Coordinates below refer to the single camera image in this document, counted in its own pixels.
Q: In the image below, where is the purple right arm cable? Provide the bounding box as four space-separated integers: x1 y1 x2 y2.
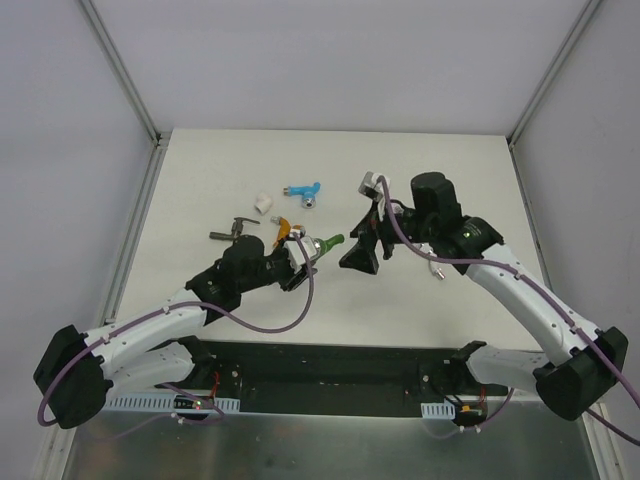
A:
377 178 640 447

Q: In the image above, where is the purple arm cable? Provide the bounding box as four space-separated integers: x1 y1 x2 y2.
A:
37 234 317 441
377 178 640 447

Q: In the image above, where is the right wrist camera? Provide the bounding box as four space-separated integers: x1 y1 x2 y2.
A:
358 171 390 202

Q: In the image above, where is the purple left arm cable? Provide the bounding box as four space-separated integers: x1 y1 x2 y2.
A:
37 234 317 441

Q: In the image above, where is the second white elbow fitting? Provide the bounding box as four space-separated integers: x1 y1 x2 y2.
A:
254 192 274 216

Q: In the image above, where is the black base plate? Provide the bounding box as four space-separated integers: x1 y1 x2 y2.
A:
177 341 507 418

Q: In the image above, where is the yellow faucet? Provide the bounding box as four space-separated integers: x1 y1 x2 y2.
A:
271 216 306 248

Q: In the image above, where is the white cable duct right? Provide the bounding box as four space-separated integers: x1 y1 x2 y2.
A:
420 402 456 421

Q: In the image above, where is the blue faucet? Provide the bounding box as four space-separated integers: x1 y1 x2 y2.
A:
283 182 321 209

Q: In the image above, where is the white faucet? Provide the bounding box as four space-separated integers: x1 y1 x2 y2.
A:
419 244 446 281

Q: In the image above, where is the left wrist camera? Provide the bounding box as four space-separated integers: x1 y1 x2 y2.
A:
284 237 320 266

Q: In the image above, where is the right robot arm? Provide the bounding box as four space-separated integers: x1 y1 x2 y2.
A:
339 172 639 420

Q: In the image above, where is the aluminium frame post left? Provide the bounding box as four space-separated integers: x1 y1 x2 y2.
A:
74 0 171 146

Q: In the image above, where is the white cable duct left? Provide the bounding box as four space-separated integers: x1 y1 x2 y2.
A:
103 393 216 414

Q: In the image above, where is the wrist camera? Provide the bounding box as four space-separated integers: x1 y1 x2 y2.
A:
284 237 320 266
358 171 390 202

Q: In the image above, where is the aluminium frame post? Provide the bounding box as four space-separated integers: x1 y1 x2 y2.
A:
505 0 609 146
74 0 171 146

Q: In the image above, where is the white cable duct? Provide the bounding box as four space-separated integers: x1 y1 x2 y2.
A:
103 393 216 414
420 402 456 421

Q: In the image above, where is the aluminium frame post right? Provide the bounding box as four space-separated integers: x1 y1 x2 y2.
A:
505 0 609 146

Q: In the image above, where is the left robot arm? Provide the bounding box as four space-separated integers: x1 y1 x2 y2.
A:
33 234 326 429

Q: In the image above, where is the green faucet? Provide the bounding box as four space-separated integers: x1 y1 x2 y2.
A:
317 234 345 256

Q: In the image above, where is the dark grey faucet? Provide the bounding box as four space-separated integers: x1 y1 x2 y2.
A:
208 217 260 242

